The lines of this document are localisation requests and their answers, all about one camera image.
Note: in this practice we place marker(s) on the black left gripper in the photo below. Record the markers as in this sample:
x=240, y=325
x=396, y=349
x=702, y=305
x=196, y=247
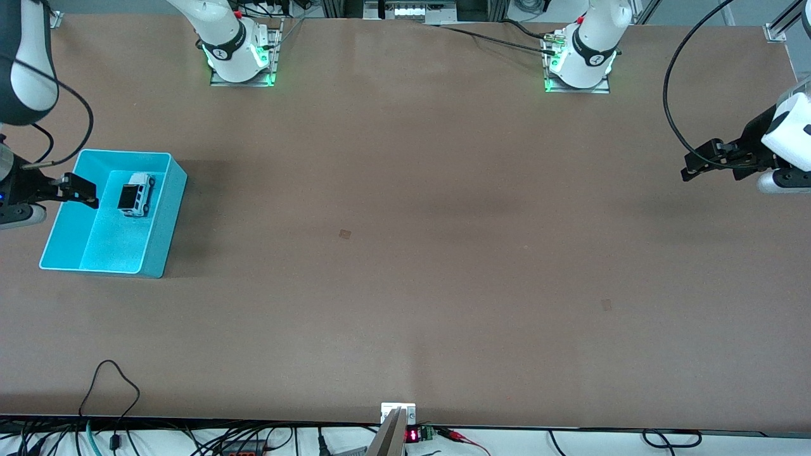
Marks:
x=752, y=143

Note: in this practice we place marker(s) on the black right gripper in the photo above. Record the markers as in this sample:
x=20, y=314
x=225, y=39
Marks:
x=25, y=187

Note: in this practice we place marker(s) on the white jeep toy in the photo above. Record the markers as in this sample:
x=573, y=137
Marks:
x=145, y=185

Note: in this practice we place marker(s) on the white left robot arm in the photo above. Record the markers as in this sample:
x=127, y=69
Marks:
x=589, y=50

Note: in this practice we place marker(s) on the cyan plastic bin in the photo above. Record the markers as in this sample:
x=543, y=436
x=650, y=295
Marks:
x=114, y=247

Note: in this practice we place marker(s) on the black power strip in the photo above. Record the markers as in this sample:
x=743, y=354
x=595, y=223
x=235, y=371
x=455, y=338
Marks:
x=244, y=448

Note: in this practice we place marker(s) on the red black clip lead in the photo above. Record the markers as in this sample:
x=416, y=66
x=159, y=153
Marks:
x=459, y=436

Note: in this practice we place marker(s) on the red digit display module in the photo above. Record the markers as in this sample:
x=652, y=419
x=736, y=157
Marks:
x=413, y=435

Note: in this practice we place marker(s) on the aluminium corner bracket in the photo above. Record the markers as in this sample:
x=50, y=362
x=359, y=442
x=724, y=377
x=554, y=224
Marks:
x=57, y=20
x=776, y=31

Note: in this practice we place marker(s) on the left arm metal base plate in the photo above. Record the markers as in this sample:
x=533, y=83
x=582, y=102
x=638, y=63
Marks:
x=576, y=90

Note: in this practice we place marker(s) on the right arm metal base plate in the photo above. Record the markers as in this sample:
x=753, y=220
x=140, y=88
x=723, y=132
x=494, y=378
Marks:
x=241, y=83

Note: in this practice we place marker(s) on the aluminium frame with light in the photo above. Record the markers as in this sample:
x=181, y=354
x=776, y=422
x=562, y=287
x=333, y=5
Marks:
x=412, y=11

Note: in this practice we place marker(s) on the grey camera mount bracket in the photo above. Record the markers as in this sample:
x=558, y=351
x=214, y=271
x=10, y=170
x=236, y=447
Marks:
x=393, y=437

